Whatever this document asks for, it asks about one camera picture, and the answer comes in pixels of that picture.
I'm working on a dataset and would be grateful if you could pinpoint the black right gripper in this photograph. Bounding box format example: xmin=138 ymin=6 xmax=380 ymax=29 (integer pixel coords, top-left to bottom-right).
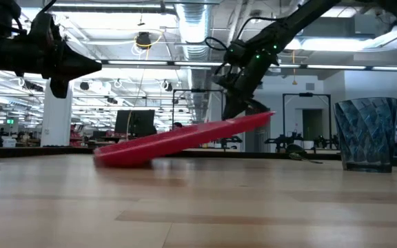
xmin=214 ymin=39 xmax=272 ymax=121

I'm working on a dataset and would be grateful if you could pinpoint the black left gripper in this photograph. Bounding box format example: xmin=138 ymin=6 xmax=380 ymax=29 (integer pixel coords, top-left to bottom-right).
xmin=28 ymin=11 xmax=103 ymax=99

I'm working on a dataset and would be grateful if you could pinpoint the metal fork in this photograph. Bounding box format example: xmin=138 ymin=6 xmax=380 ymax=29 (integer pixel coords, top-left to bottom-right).
xmin=289 ymin=152 xmax=324 ymax=165

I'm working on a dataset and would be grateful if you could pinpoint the red plastic tray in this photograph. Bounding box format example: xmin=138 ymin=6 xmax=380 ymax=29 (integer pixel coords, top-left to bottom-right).
xmin=93 ymin=110 xmax=276 ymax=169

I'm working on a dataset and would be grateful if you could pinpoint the blue textured glass cup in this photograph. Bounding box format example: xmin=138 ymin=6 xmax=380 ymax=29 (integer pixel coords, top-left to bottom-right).
xmin=334 ymin=97 xmax=397 ymax=174

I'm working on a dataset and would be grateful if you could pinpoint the background robot with green lights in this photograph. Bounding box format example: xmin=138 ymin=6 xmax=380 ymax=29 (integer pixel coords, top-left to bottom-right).
xmin=218 ymin=135 xmax=243 ymax=151

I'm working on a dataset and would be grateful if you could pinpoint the grey doorway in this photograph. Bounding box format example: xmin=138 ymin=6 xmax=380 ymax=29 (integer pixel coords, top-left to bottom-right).
xmin=301 ymin=108 xmax=324 ymax=142

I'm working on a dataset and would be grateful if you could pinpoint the dark computer monitor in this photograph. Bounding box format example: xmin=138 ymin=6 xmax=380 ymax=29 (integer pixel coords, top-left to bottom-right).
xmin=114 ymin=109 xmax=156 ymax=136

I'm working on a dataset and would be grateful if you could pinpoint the black metal frame stand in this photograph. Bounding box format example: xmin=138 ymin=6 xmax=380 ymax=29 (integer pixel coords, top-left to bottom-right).
xmin=172 ymin=88 xmax=225 ymax=138
xmin=282 ymin=92 xmax=332 ymax=147

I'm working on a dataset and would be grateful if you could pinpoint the orange hanging cord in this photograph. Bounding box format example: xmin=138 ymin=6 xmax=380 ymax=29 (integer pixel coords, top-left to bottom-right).
xmin=291 ymin=50 xmax=298 ymax=86

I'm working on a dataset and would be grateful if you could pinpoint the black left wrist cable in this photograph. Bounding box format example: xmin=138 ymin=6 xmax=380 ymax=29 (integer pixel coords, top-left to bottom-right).
xmin=41 ymin=0 xmax=57 ymax=15

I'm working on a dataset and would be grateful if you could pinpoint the black ceiling dome camera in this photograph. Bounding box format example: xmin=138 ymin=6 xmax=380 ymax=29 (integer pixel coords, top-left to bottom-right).
xmin=135 ymin=31 xmax=153 ymax=50

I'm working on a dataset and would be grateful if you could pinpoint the wide silver ceiling duct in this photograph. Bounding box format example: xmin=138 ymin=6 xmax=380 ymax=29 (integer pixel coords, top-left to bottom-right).
xmin=175 ymin=0 xmax=217 ymax=125

